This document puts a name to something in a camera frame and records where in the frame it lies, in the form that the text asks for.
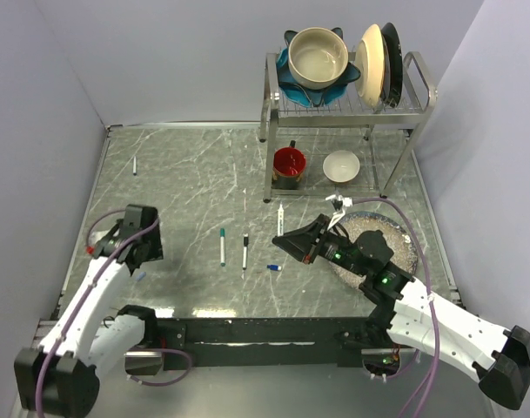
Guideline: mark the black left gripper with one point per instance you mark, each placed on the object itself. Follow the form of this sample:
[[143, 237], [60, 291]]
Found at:
[[156, 251]]

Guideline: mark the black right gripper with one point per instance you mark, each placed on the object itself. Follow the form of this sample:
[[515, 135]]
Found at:
[[302, 241]]

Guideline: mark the white marker long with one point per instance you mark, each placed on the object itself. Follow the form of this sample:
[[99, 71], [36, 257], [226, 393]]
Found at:
[[280, 220]]

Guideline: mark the white marker black tip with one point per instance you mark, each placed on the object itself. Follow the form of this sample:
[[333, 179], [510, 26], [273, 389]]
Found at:
[[245, 251]]

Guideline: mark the white marker green end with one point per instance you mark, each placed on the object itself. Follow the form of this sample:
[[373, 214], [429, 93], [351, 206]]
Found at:
[[222, 247]]

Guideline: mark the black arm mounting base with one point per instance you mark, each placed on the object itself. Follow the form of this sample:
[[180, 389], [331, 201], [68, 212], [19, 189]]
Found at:
[[240, 342]]

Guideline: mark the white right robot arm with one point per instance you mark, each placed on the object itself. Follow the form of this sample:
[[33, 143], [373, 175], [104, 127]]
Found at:
[[495, 357]]

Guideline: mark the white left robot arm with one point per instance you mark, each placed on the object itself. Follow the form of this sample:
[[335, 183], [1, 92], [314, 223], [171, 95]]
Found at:
[[62, 374]]

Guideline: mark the red black mug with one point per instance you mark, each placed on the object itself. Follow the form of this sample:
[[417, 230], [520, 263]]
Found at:
[[289, 164]]

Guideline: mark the small white bowl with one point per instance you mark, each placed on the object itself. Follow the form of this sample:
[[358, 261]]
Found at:
[[341, 166]]

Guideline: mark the speckled grey plate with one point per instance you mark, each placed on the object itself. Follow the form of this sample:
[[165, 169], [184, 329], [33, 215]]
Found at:
[[397, 238]]

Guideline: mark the blue flower-shaped bowl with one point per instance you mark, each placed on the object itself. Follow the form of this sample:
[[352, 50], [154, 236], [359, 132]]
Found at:
[[307, 97]]

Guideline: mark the steel dish rack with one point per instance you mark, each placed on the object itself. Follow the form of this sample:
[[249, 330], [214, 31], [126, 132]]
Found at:
[[346, 123]]

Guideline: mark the black plate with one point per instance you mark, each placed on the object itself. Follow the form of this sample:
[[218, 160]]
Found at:
[[393, 71]]

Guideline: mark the beige ceramic bowl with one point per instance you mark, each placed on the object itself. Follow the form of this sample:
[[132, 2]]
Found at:
[[317, 57]]

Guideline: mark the cream plate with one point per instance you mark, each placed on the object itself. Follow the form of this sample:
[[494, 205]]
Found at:
[[370, 60]]

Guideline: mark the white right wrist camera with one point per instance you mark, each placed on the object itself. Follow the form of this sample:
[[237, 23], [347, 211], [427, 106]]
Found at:
[[340, 205]]

